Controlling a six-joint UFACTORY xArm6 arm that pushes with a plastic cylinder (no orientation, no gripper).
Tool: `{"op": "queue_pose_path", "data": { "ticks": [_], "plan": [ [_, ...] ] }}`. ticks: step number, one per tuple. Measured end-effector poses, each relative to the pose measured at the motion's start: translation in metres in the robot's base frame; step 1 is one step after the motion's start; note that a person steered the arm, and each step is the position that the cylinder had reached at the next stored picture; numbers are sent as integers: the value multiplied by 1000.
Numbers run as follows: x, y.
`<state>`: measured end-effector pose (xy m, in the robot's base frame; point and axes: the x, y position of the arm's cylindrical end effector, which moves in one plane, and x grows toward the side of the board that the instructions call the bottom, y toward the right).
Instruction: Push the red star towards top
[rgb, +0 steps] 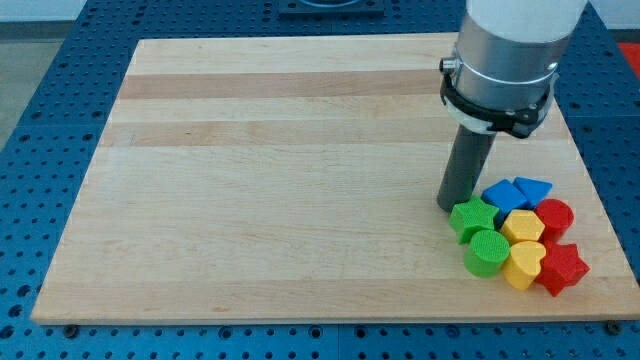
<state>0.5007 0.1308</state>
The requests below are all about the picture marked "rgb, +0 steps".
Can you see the wooden board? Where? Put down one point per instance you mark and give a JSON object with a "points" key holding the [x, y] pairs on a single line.
{"points": [[294, 180]]}

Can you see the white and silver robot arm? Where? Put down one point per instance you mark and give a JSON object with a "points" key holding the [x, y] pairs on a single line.
{"points": [[501, 73]]}

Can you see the blue triangle block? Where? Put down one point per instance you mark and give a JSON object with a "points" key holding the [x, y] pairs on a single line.
{"points": [[533, 190]]}

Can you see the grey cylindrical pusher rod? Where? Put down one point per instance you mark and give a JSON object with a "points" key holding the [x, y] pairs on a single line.
{"points": [[466, 161]]}

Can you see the green cylinder block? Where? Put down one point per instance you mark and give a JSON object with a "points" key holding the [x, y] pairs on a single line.
{"points": [[487, 251]]}

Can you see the yellow heart block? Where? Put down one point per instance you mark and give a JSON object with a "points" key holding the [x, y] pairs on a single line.
{"points": [[523, 265]]}

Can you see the red star block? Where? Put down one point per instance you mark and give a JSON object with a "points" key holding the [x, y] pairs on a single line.
{"points": [[561, 267]]}

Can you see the red cylinder block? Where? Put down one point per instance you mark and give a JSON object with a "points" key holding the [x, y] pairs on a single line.
{"points": [[557, 217]]}

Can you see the green star block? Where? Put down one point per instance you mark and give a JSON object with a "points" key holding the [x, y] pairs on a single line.
{"points": [[472, 216]]}

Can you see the blue cube block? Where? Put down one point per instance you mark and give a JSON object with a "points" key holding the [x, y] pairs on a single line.
{"points": [[505, 196]]}

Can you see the yellow hexagon block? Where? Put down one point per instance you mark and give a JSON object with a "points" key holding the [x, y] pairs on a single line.
{"points": [[522, 225]]}

